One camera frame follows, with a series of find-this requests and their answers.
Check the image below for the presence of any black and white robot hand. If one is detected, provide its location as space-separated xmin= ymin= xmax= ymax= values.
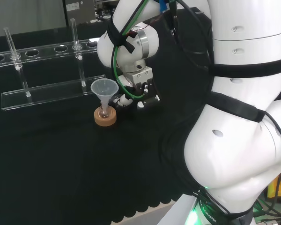
xmin=111 ymin=76 xmax=162 ymax=111

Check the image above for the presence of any clear plastic funnel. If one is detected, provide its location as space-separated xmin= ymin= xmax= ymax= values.
xmin=90 ymin=78 xmax=119 ymax=113

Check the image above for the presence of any clear acrylic funnel stand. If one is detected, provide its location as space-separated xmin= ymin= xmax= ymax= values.
xmin=0 ymin=18 xmax=107 ymax=111

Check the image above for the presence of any small round-bottom glass flask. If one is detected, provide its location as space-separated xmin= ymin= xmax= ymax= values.
xmin=97 ymin=106 xmax=111 ymax=119

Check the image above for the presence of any black bench cloth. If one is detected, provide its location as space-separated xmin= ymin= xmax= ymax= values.
xmin=0 ymin=7 xmax=216 ymax=224

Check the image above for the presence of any grey metal box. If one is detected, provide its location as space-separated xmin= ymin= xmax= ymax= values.
xmin=62 ymin=0 xmax=96 ymax=25

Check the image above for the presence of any pale board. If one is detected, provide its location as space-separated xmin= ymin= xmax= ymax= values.
xmin=0 ymin=0 xmax=67 ymax=38

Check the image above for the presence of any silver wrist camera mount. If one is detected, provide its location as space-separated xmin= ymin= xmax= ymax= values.
xmin=123 ymin=66 xmax=154 ymax=95

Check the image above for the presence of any cork ring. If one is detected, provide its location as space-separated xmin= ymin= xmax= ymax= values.
xmin=94 ymin=105 xmax=118 ymax=128

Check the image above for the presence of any green cable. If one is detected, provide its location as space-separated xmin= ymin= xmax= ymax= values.
xmin=111 ymin=0 xmax=151 ymax=100

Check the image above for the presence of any black cable with plugs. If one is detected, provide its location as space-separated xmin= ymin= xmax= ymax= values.
xmin=167 ymin=0 xmax=214 ymax=77

